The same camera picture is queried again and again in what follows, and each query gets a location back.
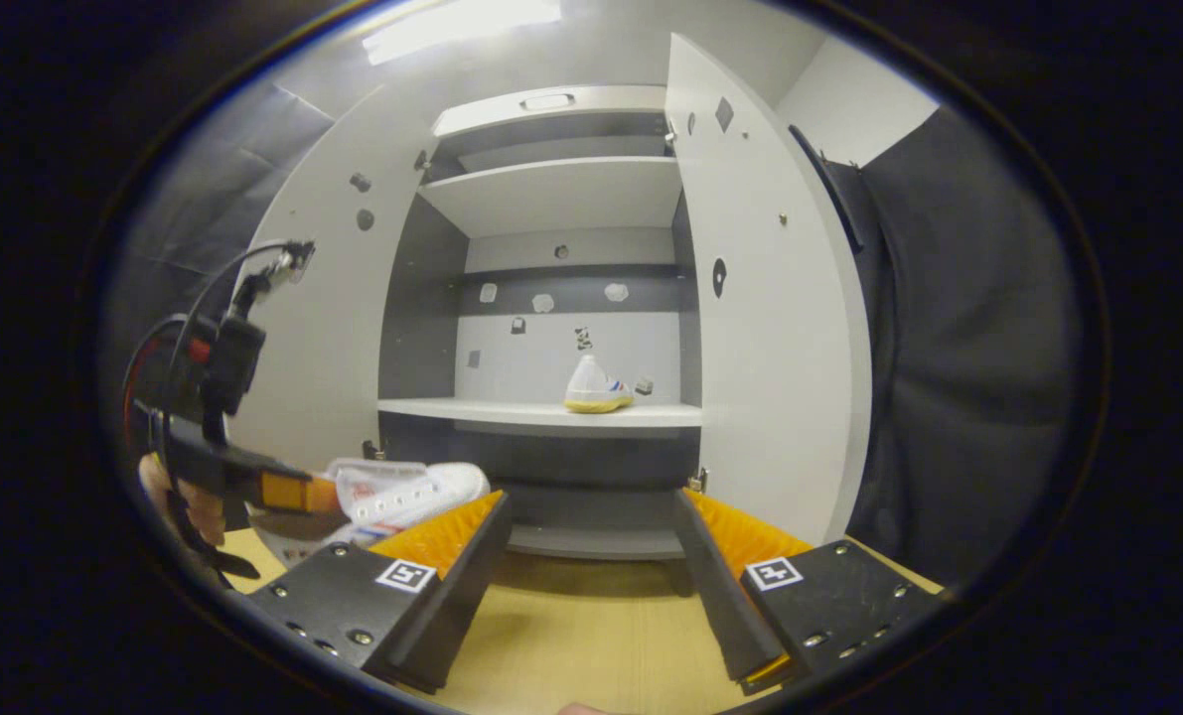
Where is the white cabinet drawer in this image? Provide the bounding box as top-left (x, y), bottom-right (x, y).
top-left (432, 84), bottom-right (669, 138)

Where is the black backdrop cloth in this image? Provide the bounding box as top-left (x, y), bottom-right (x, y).
top-left (102, 79), bottom-right (1084, 589)

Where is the black cable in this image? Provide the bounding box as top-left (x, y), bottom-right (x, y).
top-left (164, 238), bottom-right (294, 398)

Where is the white shoe cabinet door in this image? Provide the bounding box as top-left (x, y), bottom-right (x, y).
top-left (223, 84), bottom-right (443, 473)
top-left (665, 33), bottom-right (872, 547)

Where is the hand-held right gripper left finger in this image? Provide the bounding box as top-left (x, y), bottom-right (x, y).
top-left (243, 490), bottom-right (515, 696)

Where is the white shoe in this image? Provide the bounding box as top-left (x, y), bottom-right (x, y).
top-left (253, 459), bottom-right (491, 567)
top-left (563, 355), bottom-right (637, 414)

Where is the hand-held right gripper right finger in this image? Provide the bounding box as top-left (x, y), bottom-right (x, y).
top-left (670, 487), bottom-right (950, 696)

